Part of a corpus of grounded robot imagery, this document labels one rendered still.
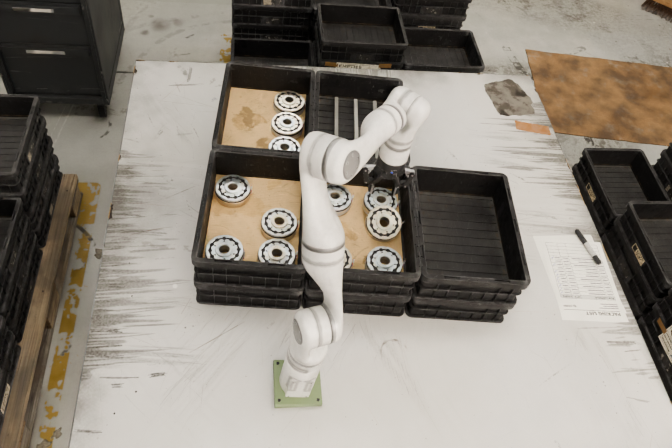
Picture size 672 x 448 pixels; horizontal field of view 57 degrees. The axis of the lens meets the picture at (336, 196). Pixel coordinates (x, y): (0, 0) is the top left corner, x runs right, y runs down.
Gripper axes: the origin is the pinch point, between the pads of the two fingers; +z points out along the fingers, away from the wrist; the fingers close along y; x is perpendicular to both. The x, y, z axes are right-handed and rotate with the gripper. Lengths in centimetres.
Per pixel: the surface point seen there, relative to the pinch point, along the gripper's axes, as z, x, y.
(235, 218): 19.0, -0.9, -39.6
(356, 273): 8.4, -22.2, -5.8
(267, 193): 19.1, 9.5, -31.4
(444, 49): 66, 152, 48
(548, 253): 31, 6, 61
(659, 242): 63, 40, 128
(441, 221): 18.7, 5.3, 21.8
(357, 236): 18.6, -3.3, -4.0
